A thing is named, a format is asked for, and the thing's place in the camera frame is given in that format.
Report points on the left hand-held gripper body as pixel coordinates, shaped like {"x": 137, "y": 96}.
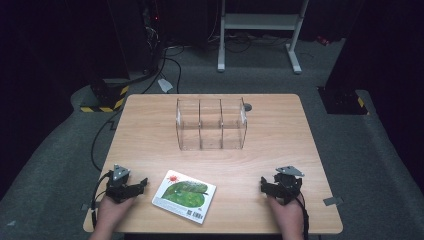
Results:
{"x": 117, "y": 186}

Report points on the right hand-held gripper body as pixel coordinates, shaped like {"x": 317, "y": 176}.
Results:
{"x": 288, "y": 185}

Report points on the white picture book green leaf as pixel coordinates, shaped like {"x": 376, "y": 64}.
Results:
{"x": 185, "y": 196}

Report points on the clear acrylic divided organizer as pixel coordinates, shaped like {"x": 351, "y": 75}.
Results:
{"x": 211, "y": 124}

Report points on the person's left hand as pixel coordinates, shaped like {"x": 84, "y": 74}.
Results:
{"x": 110, "y": 211}

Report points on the small grey tape piece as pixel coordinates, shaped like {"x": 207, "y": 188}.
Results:
{"x": 85, "y": 207}

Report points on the grey round table grommet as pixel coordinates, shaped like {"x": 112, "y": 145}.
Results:
{"x": 248, "y": 107}

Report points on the black yellow striped base block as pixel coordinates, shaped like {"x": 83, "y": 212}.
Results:
{"x": 106, "y": 96}
{"x": 343, "y": 101}

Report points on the white floor plug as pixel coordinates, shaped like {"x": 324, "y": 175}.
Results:
{"x": 165, "y": 85}

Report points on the red small object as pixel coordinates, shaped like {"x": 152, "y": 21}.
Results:
{"x": 322, "y": 40}

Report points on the dark equipment rack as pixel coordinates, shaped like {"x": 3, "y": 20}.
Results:
{"x": 136, "y": 33}

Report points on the white metal stand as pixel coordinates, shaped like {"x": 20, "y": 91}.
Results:
{"x": 261, "y": 23}

